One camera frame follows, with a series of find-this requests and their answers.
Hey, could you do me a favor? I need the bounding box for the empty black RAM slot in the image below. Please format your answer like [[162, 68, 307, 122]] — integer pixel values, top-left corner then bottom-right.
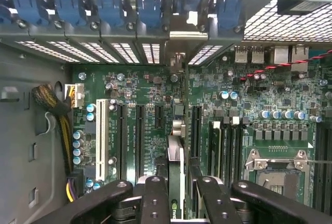
[[314, 122, 325, 214], [233, 124, 243, 183], [224, 124, 233, 183], [324, 122, 332, 217]]

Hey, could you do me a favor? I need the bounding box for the long black expansion slot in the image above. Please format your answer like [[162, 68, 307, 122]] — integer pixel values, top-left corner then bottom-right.
[[117, 103, 128, 180], [135, 104, 146, 180], [191, 104, 202, 159]]

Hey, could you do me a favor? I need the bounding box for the CPU socket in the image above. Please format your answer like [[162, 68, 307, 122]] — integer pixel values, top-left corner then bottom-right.
[[243, 148, 316, 209]]

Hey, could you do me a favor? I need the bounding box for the white expansion slot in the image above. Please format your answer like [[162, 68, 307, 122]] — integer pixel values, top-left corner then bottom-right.
[[95, 99, 109, 182]]

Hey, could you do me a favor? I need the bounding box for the short black expansion slot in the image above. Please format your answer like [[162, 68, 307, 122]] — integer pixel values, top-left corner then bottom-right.
[[155, 104, 164, 129]]

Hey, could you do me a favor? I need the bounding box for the green motherboard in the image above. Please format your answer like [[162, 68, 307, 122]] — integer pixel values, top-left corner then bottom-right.
[[66, 45, 332, 224]]

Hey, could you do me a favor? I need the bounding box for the white power connector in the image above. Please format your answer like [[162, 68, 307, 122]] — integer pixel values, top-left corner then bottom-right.
[[64, 83, 85, 109]]

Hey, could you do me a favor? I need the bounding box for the silver rear port block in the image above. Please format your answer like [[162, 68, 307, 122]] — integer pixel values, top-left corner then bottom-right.
[[234, 46, 250, 64], [272, 46, 290, 65], [251, 46, 265, 64], [292, 45, 309, 73]]

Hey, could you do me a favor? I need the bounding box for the perforated metal slot cover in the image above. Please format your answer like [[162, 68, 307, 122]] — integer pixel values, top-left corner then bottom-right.
[[136, 29, 169, 65], [32, 26, 101, 64], [100, 29, 141, 65], [0, 25, 80, 64], [66, 28, 120, 64], [187, 31, 245, 66]]

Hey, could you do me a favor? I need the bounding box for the blue card retention clip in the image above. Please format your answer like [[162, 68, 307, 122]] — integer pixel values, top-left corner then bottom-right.
[[177, 0, 203, 15], [53, 0, 85, 26], [94, 0, 124, 27], [136, 0, 163, 29], [215, 0, 244, 32], [11, 0, 41, 25]]

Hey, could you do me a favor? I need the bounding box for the open black PC case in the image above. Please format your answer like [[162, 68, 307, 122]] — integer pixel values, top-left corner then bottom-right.
[[0, 0, 332, 224]]

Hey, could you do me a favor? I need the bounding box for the black yellow sleeved power cable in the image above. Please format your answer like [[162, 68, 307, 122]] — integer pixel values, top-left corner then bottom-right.
[[32, 83, 78, 204]]

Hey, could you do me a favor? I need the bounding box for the red black twisted wire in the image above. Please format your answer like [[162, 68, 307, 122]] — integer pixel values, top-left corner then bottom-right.
[[240, 49, 332, 81]]

